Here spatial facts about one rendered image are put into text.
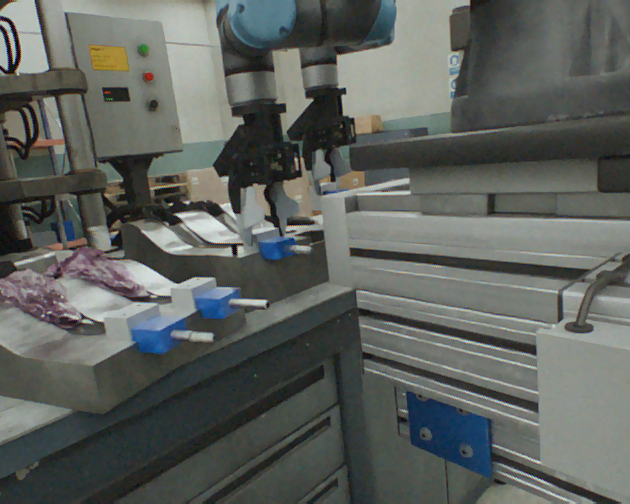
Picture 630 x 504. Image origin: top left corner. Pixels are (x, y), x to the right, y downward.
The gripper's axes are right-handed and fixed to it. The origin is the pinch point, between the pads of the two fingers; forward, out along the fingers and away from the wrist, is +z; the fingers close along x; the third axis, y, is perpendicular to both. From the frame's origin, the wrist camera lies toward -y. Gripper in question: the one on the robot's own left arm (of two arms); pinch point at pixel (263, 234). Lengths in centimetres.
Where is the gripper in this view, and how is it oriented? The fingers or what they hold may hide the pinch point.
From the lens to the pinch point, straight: 83.4
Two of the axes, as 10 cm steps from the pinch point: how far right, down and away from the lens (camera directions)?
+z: 1.1, 9.7, 2.1
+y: 7.2, 0.7, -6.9
